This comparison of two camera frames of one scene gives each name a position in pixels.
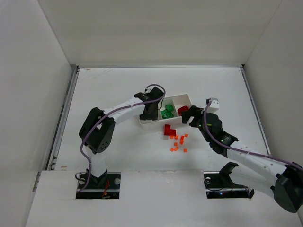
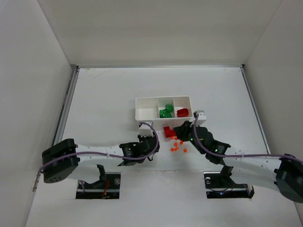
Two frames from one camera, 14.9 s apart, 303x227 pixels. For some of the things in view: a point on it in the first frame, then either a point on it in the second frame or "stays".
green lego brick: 169,107 stays
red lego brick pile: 168,131 stays
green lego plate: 165,114 stays
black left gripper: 149,111 → 147,142
